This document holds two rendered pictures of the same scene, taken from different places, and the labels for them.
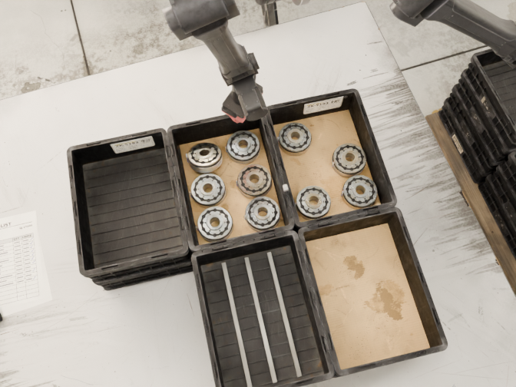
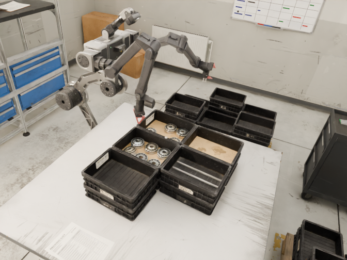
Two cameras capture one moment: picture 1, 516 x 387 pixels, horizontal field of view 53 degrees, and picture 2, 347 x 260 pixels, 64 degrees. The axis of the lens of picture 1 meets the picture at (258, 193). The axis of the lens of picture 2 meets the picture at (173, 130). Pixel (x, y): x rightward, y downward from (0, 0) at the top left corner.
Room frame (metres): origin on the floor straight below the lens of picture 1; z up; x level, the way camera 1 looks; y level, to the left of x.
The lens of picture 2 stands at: (-0.46, 1.17, 2.22)
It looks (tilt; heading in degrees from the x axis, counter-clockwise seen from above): 37 degrees down; 307
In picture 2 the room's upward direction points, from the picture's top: 6 degrees clockwise
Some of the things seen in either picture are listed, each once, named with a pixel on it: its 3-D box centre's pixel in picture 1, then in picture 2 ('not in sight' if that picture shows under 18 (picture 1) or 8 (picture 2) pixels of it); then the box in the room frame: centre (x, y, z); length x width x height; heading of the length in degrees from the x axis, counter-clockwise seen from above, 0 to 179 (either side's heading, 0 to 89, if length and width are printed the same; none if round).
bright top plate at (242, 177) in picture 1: (254, 179); (151, 147); (0.61, 0.01, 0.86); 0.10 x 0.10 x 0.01
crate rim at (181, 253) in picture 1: (126, 199); (120, 172); (0.53, 0.38, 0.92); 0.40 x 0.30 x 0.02; 12
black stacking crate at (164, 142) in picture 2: (229, 183); (145, 151); (0.60, 0.08, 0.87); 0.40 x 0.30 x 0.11; 12
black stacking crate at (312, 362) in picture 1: (259, 315); (195, 174); (0.21, 0.00, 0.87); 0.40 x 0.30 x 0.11; 12
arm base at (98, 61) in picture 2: not in sight; (100, 63); (0.96, 0.16, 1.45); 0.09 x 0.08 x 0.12; 107
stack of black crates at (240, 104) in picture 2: not in sight; (224, 111); (0.84, -1.56, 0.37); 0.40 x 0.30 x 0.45; 17
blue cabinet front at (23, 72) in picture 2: not in sight; (41, 77); (2.62, -0.16, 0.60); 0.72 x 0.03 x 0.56; 107
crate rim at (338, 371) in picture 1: (368, 286); (213, 144); (0.27, -0.29, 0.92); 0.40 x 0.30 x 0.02; 12
